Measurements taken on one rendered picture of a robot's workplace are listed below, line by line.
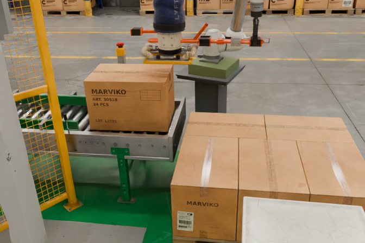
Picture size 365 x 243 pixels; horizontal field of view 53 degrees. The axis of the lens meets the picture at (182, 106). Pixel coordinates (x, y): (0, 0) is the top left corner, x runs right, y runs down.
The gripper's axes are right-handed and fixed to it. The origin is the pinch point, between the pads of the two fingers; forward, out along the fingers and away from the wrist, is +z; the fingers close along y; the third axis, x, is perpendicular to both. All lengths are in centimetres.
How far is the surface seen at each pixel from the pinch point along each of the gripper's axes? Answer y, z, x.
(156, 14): 9, -19, -66
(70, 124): 24, 60, -133
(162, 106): 18, 45, -64
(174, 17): 11, -18, -54
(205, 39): 5.7, -1.9, -33.7
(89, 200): 36, 121, -122
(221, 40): 3.8, -0.7, -22.6
